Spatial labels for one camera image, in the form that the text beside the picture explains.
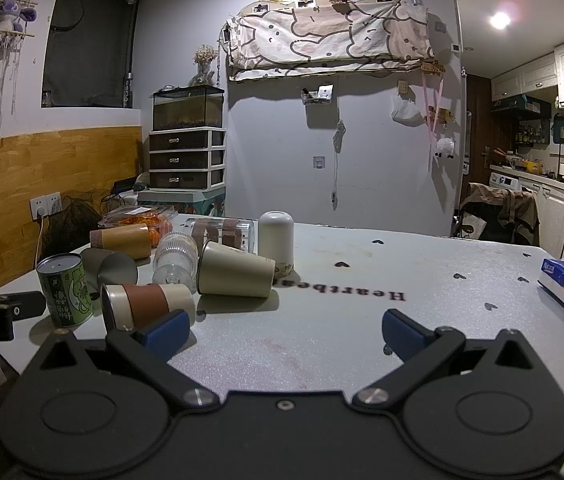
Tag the printed blanket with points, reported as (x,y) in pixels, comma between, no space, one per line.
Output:
(332,35)

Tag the purple plush toy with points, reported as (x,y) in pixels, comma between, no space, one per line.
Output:
(6,14)

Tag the white wall outlet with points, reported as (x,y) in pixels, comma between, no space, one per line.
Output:
(46,206)

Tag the green printed can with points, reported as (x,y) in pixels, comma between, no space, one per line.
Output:
(64,290)

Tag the black net bag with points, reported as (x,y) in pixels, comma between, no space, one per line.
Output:
(74,222)

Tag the cream cup with brown sleeve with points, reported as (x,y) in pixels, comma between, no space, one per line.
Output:
(147,302)

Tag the white hanging bag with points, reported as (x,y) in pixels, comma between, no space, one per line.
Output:
(405,110)

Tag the ceiling light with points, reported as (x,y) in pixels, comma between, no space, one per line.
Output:
(500,20)

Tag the glass fish tank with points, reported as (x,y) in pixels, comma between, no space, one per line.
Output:
(187,110)

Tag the beige cup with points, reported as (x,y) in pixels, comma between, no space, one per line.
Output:
(234,272)

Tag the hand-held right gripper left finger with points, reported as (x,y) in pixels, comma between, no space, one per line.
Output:
(164,334)

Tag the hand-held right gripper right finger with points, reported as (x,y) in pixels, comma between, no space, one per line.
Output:
(402,332)

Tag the white cup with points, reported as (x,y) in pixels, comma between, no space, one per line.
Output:
(277,242)

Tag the pink ribbon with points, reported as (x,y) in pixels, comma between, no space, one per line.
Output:
(431,120)

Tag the white kitchen cabinets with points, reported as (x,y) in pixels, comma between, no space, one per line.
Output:
(536,72)

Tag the bottle on window sill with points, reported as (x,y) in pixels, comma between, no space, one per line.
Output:
(128,91)

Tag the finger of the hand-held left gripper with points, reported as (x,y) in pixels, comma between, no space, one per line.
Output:
(28,305)

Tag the grey cup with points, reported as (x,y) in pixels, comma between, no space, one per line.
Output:
(109,267)

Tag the clear box of orange fruit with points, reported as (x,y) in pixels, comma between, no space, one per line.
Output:
(154,221)

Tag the wooden door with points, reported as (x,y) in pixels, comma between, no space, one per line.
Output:
(479,130)

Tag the dried flowers in vase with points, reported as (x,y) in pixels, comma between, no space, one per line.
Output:
(205,62)

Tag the clear ribbed plastic cup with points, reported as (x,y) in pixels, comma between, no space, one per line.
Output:
(176,257)

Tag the clear cup with brown bands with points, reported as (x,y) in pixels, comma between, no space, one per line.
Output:
(224,232)

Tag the white drawer unit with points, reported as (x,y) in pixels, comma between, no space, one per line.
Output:
(187,157)

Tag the white sheep plush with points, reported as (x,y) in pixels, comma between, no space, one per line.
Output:
(444,147)

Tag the dark window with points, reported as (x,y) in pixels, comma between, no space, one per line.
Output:
(87,45)

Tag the small wall shelf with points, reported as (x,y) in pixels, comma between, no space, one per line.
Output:
(318,94)

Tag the chair with brown jacket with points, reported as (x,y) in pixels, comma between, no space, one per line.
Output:
(499,215)

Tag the brown paper cup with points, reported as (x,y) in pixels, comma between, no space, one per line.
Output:
(119,241)

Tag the white washing machine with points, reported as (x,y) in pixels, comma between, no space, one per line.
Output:
(505,181)

